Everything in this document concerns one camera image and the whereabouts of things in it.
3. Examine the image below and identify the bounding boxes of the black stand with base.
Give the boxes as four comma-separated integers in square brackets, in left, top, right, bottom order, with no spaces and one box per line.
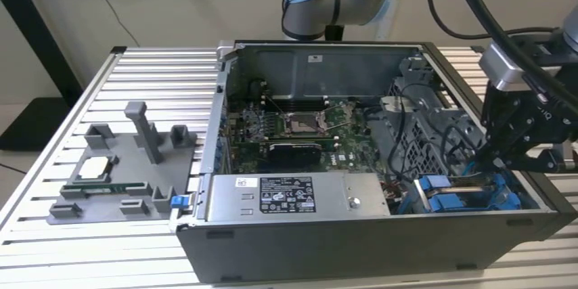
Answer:
[0,0,86,152]

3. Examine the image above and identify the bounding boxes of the green motherboard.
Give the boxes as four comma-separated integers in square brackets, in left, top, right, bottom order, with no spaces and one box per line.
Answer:
[223,97,394,175]

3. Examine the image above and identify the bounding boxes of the hard disk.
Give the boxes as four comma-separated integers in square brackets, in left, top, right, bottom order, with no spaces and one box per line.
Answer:
[413,171,521,213]

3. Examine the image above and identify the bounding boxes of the thin black looped cable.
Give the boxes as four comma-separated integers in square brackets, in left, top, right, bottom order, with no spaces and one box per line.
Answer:
[426,0,562,40]

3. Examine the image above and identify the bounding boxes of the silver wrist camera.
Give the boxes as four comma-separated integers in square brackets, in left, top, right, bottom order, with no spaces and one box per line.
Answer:
[478,43,530,92]

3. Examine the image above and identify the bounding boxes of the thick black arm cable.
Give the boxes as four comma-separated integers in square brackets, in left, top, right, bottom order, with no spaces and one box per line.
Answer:
[446,0,578,114]

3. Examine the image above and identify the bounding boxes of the black RAM slots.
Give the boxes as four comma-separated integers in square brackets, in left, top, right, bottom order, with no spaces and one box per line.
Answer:
[260,96,330,112]

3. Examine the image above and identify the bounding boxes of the thin metal locking lever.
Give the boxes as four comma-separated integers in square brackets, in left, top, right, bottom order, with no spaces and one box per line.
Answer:
[266,93,291,114]

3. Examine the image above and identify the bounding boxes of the black looped disk wire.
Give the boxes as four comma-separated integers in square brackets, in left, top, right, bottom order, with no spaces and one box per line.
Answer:
[438,123,482,169]

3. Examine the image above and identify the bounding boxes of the black open PC case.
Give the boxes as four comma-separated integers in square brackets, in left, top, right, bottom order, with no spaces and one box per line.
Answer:
[170,39,578,285]

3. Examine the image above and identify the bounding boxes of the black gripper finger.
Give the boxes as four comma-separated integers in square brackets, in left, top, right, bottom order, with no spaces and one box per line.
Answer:
[501,142,567,173]
[477,123,514,172]

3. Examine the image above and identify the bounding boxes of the silver CPU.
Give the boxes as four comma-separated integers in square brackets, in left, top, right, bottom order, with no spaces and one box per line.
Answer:
[75,156,114,181]

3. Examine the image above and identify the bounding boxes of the grey perforated disk bay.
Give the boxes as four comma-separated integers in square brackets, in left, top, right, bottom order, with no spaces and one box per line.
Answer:
[366,75,489,181]

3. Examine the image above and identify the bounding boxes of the black graphics card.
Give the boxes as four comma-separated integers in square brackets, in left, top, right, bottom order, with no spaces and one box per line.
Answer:
[264,141,325,172]

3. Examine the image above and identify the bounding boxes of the long black wire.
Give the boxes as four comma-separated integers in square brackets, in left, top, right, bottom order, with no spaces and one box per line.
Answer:
[389,83,435,185]

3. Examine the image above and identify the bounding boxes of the grey parts rack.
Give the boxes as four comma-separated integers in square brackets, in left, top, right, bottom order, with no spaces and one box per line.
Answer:
[47,100,198,226]

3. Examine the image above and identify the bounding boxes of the blue disk wire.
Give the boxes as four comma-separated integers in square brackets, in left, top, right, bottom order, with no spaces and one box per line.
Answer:
[463,153,487,182]

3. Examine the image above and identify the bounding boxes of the silver power supply unit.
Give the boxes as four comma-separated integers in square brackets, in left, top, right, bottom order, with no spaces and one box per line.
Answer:
[203,171,393,219]

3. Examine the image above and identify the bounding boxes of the thin black wall cable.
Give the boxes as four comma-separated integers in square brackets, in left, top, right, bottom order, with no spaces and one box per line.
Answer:
[79,0,142,48]

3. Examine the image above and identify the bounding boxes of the green RAM stick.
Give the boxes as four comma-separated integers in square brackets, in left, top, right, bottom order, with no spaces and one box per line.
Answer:
[64,183,148,194]

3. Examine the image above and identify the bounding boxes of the CPU socket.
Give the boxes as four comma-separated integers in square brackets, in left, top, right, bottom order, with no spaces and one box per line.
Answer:
[280,110,330,135]

